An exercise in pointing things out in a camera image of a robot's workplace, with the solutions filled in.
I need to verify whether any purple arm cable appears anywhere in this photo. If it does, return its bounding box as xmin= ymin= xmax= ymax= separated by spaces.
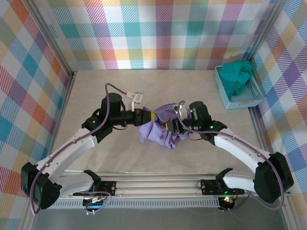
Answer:
xmin=30 ymin=82 xmax=130 ymax=216
xmin=177 ymin=100 xmax=286 ymax=213

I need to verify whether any aluminium side rail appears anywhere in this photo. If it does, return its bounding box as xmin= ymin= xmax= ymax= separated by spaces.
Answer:
xmin=42 ymin=70 xmax=78 ymax=168
xmin=249 ymin=105 xmax=275 ymax=155

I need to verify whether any grey slotted cable duct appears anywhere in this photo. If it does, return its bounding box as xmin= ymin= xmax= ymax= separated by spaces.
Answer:
xmin=52 ymin=200 xmax=221 ymax=209

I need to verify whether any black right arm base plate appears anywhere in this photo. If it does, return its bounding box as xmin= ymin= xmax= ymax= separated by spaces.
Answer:
xmin=200 ymin=178 xmax=245 ymax=196

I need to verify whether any light blue perforated basket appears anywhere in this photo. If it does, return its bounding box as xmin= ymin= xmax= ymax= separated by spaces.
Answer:
xmin=213 ymin=64 xmax=264 ymax=110

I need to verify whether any purple t-shirt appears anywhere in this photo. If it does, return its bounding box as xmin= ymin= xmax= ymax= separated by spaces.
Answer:
xmin=138 ymin=102 xmax=192 ymax=150

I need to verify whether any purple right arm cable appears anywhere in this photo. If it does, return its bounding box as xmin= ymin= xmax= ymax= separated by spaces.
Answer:
xmin=177 ymin=100 xmax=286 ymax=213

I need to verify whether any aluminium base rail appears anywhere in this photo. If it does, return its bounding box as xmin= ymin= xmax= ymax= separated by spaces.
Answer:
xmin=57 ymin=176 xmax=291 ymax=199

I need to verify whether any teal crumpled cloth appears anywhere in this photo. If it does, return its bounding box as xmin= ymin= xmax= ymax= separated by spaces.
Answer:
xmin=219 ymin=60 xmax=254 ymax=102

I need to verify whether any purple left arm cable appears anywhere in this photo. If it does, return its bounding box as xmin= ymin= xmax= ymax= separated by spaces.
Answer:
xmin=30 ymin=82 xmax=130 ymax=216

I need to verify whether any aluminium frame post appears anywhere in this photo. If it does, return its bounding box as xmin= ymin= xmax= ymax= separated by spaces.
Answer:
xmin=243 ymin=0 xmax=288 ymax=70
xmin=23 ymin=0 xmax=79 ymax=77

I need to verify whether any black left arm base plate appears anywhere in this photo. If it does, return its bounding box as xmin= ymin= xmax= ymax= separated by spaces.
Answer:
xmin=72 ymin=181 xmax=118 ymax=197

